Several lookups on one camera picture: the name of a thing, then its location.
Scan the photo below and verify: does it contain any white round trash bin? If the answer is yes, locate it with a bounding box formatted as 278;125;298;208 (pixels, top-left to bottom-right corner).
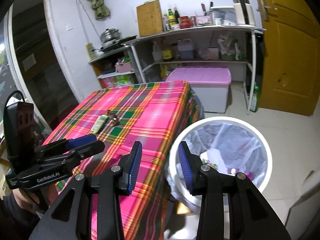
167;116;273;213

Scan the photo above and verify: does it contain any person's left hand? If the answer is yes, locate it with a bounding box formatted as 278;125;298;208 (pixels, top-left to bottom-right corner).
12;184;58;214

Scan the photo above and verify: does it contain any white green paper box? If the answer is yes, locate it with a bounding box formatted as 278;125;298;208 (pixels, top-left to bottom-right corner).
90;115;108;134

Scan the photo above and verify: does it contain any green glass bottle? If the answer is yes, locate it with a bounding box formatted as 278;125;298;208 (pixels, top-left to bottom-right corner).
250;85;260;113

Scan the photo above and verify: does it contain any yellow power strip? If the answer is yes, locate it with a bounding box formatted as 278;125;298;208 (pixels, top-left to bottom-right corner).
86;43;97;60

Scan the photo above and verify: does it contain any wooden low shelf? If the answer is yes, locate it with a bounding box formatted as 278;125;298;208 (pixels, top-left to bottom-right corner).
89;47;140;88

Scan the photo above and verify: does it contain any pink plaid tablecloth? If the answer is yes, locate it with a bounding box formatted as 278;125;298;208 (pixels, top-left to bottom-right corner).
46;81;200;239

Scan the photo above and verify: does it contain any pink plastic basket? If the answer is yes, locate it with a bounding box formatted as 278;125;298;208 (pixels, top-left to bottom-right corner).
115;62;133;73

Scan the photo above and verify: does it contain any pink lidded storage box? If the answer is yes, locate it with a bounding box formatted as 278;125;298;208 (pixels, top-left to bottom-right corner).
166;66;232;113

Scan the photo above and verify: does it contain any black induction cooker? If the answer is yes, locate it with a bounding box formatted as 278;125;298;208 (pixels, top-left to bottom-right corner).
99;35;137;53

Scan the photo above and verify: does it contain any steel steamer pot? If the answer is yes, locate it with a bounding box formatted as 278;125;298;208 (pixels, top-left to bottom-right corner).
100;28;121;43

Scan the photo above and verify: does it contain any white metal shelf rack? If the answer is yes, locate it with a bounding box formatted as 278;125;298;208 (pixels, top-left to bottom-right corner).
123;25;266;113

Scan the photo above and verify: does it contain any yellow oil bottle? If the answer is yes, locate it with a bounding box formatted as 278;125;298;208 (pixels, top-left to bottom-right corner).
161;42;173;61

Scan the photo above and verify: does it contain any blue plastic jug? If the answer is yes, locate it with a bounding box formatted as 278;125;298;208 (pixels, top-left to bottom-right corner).
177;39;195;60

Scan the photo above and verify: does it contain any wooden cutting board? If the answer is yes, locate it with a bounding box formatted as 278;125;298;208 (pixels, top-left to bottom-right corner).
136;0;163;37

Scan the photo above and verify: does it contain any green cap sauce bottle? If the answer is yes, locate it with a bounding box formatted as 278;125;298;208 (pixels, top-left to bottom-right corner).
168;9;177;28

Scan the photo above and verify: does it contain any clear plastic container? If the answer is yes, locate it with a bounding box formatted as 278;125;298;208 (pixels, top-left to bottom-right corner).
210;6;237;26

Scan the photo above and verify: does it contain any white electric kettle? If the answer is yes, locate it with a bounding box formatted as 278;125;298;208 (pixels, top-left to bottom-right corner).
233;0;256;26

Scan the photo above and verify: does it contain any red lidded jar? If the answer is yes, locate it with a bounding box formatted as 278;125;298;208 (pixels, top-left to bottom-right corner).
180;16;192;29

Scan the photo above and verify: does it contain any dark soy sauce bottle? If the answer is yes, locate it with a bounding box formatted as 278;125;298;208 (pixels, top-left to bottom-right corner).
174;7;180;24

